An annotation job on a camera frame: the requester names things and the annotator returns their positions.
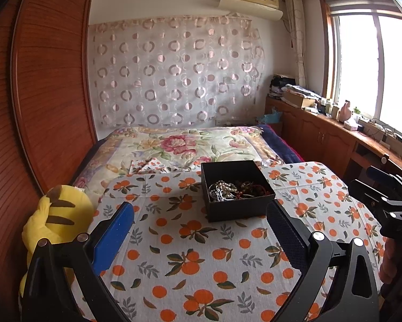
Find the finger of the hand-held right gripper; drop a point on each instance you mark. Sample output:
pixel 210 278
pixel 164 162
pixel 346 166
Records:
pixel 368 191
pixel 377 174

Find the pink figurine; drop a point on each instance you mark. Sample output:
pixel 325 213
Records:
pixel 345 110

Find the wooden wardrobe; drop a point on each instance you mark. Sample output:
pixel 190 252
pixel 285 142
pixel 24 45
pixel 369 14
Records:
pixel 43 90

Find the orange print bed sheet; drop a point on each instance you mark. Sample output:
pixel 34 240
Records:
pixel 204 241

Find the circle pattern sheer curtain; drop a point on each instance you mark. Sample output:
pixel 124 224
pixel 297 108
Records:
pixel 174 73

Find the black jewelry box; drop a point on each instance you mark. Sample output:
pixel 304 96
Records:
pixel 234 208

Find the person's right hand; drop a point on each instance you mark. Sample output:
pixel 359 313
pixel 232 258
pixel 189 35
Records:
pixel 394 261

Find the yellow plush toy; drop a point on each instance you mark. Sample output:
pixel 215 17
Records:
pixel 63 214

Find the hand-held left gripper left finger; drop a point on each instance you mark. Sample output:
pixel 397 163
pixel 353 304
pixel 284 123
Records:
pixel 115 234

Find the tissue box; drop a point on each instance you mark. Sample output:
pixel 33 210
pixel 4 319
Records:
pixel 352 124

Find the pile of dark clothes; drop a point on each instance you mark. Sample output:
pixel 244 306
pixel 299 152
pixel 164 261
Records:
pixel 277 87

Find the window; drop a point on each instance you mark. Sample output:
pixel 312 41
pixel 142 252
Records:
pixel 365 60

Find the cardboard box with papers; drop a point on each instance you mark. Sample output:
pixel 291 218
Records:
pixel 298 95

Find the wooden cabinet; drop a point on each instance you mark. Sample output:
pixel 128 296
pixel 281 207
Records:
pixel 321 137

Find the floral quilt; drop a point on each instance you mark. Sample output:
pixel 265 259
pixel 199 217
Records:
pixel 187 144

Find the wall air conditioner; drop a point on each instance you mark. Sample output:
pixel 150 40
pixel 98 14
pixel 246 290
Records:
pixel 251 1

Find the teal plastic bag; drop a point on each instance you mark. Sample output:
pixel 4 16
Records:
pixel 270 118

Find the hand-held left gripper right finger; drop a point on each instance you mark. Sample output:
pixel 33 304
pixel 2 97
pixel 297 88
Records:
pixel 286 238

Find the dark blue blanket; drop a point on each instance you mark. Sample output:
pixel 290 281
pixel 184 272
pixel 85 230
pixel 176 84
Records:
pixel 281 146

